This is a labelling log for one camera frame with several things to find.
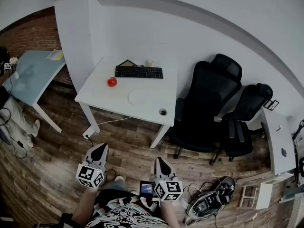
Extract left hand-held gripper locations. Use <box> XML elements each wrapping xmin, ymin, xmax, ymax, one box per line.
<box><xmin>76</xmin><ymin>143</ymin><xmax>109</xmax><ymax>189</ymax></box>

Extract house-shaped wooden picture frame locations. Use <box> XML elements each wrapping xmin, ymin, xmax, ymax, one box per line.
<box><xmin>117</xmin><ymin>59</ymin><xmax>136</xmax><ymax>67</ymax></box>

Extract black metal stand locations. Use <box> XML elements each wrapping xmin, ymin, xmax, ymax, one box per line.
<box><xmin>291</xmin><ymin>118</ymin><xmax>304</xmax><ymax>185</ymax></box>

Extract long white desk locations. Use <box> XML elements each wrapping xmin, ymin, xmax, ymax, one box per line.
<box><xmin>260</xmin><ymin>106</ymin><xmax>297</xmax><ymax>176</ymax></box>

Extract white cable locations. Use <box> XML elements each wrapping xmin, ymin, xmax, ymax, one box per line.
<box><xmin>97</xmin><ymin>116</ymin><xmax>132</xmax><ymax>126</ymax></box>

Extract black computer keyboard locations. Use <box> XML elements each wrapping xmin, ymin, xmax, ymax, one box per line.
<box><xmin>114</xmin><ymin>66</ymin><xmax>164</xmax><ymax>79</ymax></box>

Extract person's left forearm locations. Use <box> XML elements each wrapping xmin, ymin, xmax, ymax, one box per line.
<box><xmin>71</xmin><ymin>187</ymin><xmax>99</xmax><ymax>228</ymax></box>

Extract large black office chair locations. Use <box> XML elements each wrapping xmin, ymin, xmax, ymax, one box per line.
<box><xmin>169</xmin><ymin>53</ymin><xmax>243</xmax><ymax>160</ymax></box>

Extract glass-topped white table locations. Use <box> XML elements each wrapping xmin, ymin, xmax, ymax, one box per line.
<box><xmin>3</xmin><ymin>49</ymin><xmax>67</xmax><ymax>134</ymax></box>

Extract person's grey trousers leg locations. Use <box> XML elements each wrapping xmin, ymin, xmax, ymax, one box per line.
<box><xmin>100</xmin><ymin>175</ymin><xmax>128</xmax><ymax>192</ymax></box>

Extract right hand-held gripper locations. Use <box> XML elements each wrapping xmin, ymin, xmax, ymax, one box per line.
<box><xmin>153</xmin><ymin>157</ymin><xmax>184</xmax><ymax>202</ymax></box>

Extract black device with blue screen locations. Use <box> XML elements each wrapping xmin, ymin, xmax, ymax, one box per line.
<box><xmin>139</xmin><ymin>180</ymin><xmax>156</xmax><ymax>200</ymax></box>

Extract stack of papers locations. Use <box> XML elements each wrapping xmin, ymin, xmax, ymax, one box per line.
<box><xmin>46</xmin><ymin>49</ymin><xmax>65</xmax><ymax>62</ymax></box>

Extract black framed photo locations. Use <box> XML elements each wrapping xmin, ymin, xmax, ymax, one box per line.
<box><xmin>263</xmin><ymin>99</ymin><xmax>280</xmax><ymax>110</ymax></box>

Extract black cable with adapter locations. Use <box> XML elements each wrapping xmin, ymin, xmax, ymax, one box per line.
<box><xmin>0</xmin><ymin>107</ymin><xmax>28</xmax><ymax>159</ymax></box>

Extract black equipment bundle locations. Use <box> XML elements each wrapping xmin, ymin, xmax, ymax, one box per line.
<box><xmin>215</xmin><ymin>176</ymin><xmax>236</xmax><ymax>204</ymax></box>

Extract black floor cables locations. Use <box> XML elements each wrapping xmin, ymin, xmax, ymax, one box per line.
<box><xmin>183</xmin><ymin>177</ymin><xmax>222</xmax><ymax>200</ymax></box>

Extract person's black patterned shirt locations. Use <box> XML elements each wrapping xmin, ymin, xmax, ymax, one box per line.
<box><xmin>85</xmin><ymin>189</ymin><xmax>172</xmax><ymax>228</ymax></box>

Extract person's right forearm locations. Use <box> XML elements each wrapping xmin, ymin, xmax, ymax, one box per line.
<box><xmin>160</xmin><ymin>199</ymin><xmax>185</xmax><ymax>228</ymax></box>

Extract small black office chair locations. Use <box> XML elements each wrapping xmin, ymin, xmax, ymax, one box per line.
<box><xmin>209</xmin><ymin>83</ymin><xmax>274</xmax><ymax>165</ymax></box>

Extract black plug cable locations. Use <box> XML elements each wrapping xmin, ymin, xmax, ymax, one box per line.
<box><xmin>85</xmin><ymin>134</ymin><xmax>95</xmax><ymax>150</ymax></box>

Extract white power strip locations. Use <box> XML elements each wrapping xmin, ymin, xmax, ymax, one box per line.
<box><xmin>82</xmin><ymin>126</ymin><xmax>96</xmax><ymax>140</ymax></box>

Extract white box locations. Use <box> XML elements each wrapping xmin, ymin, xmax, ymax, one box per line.
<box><xmin>255</xmin><ymin>182</ymin><xmax>274</xmax><ymax>210</ymax></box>

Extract white plate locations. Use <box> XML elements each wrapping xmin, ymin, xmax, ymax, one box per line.
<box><xmin>128</xmin><ymin>89</ymin><xmax>153</xmax><ymax>106</ymax></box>

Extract wooden stool frame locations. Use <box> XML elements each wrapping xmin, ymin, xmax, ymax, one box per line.
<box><xmin>237</xmin><ymin>181</ymin><xmax>260</xmax><ymax>210</ymax></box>

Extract white square desk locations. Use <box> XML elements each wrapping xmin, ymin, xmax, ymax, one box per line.
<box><xmin>74</xmin><ymin>57</ymin><xmax>178</xmax><ymax>149</ymax></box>

